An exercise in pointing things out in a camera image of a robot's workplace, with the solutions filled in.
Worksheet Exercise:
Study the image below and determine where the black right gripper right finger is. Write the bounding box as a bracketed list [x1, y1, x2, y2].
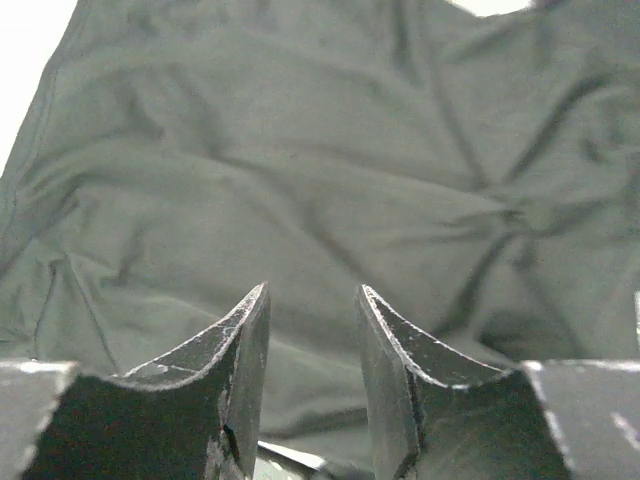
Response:
[356, 286, 639, 479]

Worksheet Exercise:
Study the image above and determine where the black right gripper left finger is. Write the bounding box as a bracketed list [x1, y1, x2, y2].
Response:
[1, 284, 270, 479]

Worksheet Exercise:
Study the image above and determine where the black t-shirt garment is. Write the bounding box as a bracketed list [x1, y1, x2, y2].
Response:
[1, 1, 639, 468]

